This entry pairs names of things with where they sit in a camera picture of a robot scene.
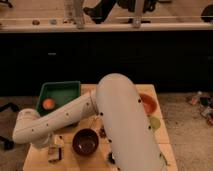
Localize green plastic tray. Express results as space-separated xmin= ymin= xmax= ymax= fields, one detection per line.
xmin=36 ymin=81 xmax=81 ymax=116

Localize dark purple bowl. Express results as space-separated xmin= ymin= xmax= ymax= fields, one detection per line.
xmin=72 ymin=128 xmax=99 ymax=156

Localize white handled dish brush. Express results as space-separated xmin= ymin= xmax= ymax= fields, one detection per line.
xmin=107 ymin=152 xmax=115 ymax=164

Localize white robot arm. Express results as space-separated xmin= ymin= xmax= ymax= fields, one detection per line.
xmin=12 ymin=73 xmax=167 ymax=171

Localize orange fruit in tray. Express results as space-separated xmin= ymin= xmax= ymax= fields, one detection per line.
xmin=42 ymin=98 xmax=56 ymax=110

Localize light green cup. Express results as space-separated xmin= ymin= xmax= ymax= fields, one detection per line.
xmin=149 ymin=116 xmax=161 ymax=132

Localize orange plastic bowl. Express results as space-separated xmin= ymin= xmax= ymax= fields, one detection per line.
xmin=140 ymin=93 xmax=157 ymax=115

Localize black office chair base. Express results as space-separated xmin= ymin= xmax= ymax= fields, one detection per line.
xmin=0 ymin=102 xmax=20 ymax=151

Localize wooden table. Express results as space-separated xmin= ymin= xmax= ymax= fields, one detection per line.
xmin=23 ymin=84 xmax=178 ymax=171

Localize bunch of dark grapes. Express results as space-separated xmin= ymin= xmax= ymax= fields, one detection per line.
xmin=99 ymin=126 xmax=106 ymax=138

